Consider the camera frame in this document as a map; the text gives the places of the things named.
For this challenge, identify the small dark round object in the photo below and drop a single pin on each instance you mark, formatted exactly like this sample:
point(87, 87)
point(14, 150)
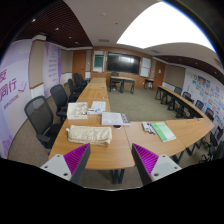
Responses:
point(117, 126)

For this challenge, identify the green notebook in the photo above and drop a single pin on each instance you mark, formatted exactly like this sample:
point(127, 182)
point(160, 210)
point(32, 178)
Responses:
point(163, 131)

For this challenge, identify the white whiteboard right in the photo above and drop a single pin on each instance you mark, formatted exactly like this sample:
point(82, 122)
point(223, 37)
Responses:
point(145, 67)

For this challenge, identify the right row wooden tables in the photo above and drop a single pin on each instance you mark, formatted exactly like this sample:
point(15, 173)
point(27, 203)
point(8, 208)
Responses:
point(194, 112)

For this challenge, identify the black office chair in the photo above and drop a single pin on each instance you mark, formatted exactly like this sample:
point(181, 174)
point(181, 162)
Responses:
point(73, 94)
point(41, 118)
point(61, 100)

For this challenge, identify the black wall television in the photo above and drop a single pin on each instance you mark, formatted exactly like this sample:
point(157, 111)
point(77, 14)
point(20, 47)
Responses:
point(123, 63)

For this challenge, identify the purple wall banner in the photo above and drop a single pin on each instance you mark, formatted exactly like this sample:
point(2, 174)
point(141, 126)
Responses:
point(52, 69)

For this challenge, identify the colourful wall poster board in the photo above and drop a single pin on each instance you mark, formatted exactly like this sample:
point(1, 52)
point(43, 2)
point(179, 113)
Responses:
point(208, 90)

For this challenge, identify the left white-purple wall poster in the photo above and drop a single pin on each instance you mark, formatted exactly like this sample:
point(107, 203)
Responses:
point(14, 92)

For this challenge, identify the marker pens pack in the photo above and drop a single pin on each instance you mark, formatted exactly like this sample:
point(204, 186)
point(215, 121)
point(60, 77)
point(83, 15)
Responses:
point(148, 127)

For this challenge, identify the cream folded towel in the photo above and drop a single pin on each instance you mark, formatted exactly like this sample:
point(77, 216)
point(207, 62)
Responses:
point(89, 134)

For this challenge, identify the front desk with chair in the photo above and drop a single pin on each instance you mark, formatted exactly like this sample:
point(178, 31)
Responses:
point(116, 78)

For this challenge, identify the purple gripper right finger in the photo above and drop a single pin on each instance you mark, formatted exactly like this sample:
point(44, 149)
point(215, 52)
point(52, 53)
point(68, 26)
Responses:
point(152, 167)

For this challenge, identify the nearest black office chair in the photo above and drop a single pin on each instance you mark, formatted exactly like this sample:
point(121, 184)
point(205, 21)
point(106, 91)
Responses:
point(41, 118)

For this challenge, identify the white booklet stack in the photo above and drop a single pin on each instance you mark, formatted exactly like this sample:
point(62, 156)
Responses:
point(111, 118)

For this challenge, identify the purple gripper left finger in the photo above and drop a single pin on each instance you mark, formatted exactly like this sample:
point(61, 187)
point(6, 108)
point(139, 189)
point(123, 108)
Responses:
point(69, 166)

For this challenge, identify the white paper sheet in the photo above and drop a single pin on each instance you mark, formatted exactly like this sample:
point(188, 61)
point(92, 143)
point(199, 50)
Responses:
point(98, 106)

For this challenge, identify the white box with pattern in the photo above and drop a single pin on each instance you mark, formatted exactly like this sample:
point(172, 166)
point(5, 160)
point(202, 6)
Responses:
point(77, 110)

